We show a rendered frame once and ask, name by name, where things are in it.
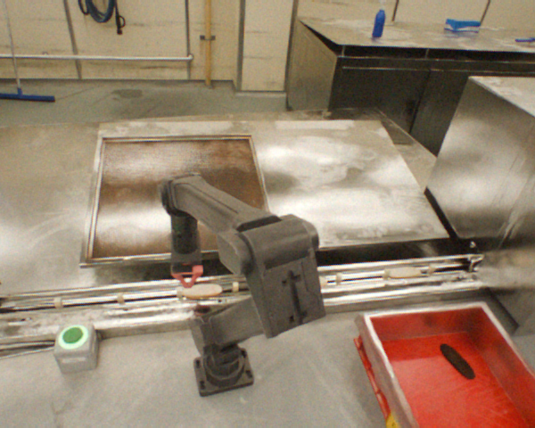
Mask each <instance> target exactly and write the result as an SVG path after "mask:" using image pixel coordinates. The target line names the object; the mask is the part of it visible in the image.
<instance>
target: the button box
mask: <svg viewBox="0 0 535 428"><path fill-rule="evenodd" d="M77 325H81V326H84V327H85V328H86V329H87V338H86V340H85V341H84V342H83V343H82V344H81V345H79V346H78V347H75V349H73V348H65V347H62V345H61V344H60V343H59V336H60V334H61V333H62V331H63V330H65V329H66V328H68V327H70V326H74V325H61V326H59V328H58V332H57V335H56V340H55V344H54V347H53V357H54V359H55V361H56V364H58V366H59V368H60V369H61V372H62V373H63V374H64V373H71V372H78V371H86V370H92V369H95V367H96V360H97V353H98V347H99V342H103V339H102V336H101V333H97V332H96V331H95V326H94V323H86V324H77Z"/></svg>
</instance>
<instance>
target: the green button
mask: <svg viewBox="0 0 535 428"><path fill-rule="evenodd" d="M83 336H84V332H83V330H82V328H80V327H77V326H75V327H71V328H68V329H67V330H65V331H64V333H63V334H62V340H63V342H65V343H67V344H74V343H77V342H79V341H80V340H81V339H82V338H83Z"/></svg>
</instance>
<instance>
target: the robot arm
mask: <svg viewBox="0 0 535 428"><path fill-rule="evenodd" d="M157 194H158V199H159V201H160V204H161V205H162V207H163V209H164V210H165V212H166V213H168V215H170V220H171V228H172V233H171V273H172V275H173V276H174V277H175V278H176V279H177V280H178V281H179V282H180V283H181V284H182V285H183V286H184V287H185V288H191V287H192V286H193V284H195V282H196V280H197V279H198V278H199V277H200V276H201V275H202V273H203V268H202V265H198V264H201V263H202V247H201V236H200V232H199V231H198V220H199V221H200V222H201V223H202V224H204V225H205V226H206V227H207V228H208V229H209V230H210V231H212V232H213V233H214V234H215V235H217V246H218V255H219V259H220V261H222V262H223V263H224V264H225V265H226V267H227V268H228V269H229V270H230V271H231V272H232V273H234V274H235V275H236V276H241V275H244V276H245V278H246V281H247V284H248V285H249V288H250V292H251V297H250V298H248V299H246V300H243V301H240V302H239V303H235V304H231V305H228V306H225V307H224V308H222V309H217V310H214V311H212V312H210V313H207V314H204V315H201V316H199V317H195V318H192V319H191V320H189V323H190V326H191V331H192V335H193V340H194V343H195V346H196V348H197V350H198V351H199V353H200V357H198V358H195V359H194V360H193V367H194V372H195V377H196V382H197V387H198V392H199V396H200V397H207V396H212V395H216V394H219V393H223V392H227V391H233V390H237V389H241V388H245V387H249V386H252V385H253V383H254V373H253V371H252V368H251V362H250V360H249V357H248V353H247V350H246V349H245V348H244V347H239V346H238V344H237V343H240V342H245V340H247V339H250V338H251V337H252V336H256V335H260V334H265V335H266V337H267V339H270V338H274V337H276V336H278V335H279V334H280V333H284V332H287V331H289V330H291V329H294V328H296V327H298V326H300V325H305V324H307V323H309V322H312V321H314V320H318V319H319V318H321V317H325V315H326V313H325V304H324V299H323V293H322V288H321V283H320V278H319V274H318V268H317V258H316V254H315V251H318V249H319V247H320V237H319V233H318V231H317V228H316V227H315V226H313V224H311V223H310V222H308V221H307V220H305V219H302V218H301V217H299V216H297V215H295V214H293V213H289V214H285V215H282V216H278V215H276V214H275V213H273V212H271V211H266V210H258V209H255V208H253V207H252V206H250V205H248V204H246V203H243V202H240V201H238V200H236V199H235V198H234V197H232V196H230V194H229V195H228V193H225V192H223V191H220V190H218V189H217V188H216V187H214V186H212V185H209V184H208V183H206V180H205V179H204V178H203V177H202V175H201V174H199V173H197V172H189V173H185V174H180V175H175V176H170V177H163V178H162V179H161V184H159V185H157ZM191 262H193V264H191ZM180 263H183V265H181V264H180ZM193 265H198V266H193ZM189 274H190V275H191V274H193V276H192V278H191V280H190V282H189V284H187V283H186V281H185V280H184V278H183V277H182V275H189ZM284 279H285V280H284ZM283 280H284V281H283Z"/></svg>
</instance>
